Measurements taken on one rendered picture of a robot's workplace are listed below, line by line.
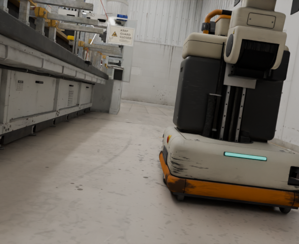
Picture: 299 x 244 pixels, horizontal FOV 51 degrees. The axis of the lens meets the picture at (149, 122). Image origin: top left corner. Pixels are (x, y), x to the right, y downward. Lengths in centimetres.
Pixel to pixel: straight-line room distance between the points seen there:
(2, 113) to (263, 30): 152
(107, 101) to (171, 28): 698
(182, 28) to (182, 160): 1131
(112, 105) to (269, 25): 459
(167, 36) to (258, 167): 1117
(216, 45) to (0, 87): 128
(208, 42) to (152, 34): 1069
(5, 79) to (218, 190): 138
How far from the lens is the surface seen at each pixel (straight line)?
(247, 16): 150
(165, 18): 1252
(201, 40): 170
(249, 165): 143
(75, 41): 284
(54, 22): 210
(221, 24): 179
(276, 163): 147
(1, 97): 208
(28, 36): 162
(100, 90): 599
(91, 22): 187
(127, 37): 589
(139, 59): 1222
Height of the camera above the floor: 46
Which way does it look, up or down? 5 degrees down
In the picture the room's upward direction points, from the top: 8 degrees clockwise
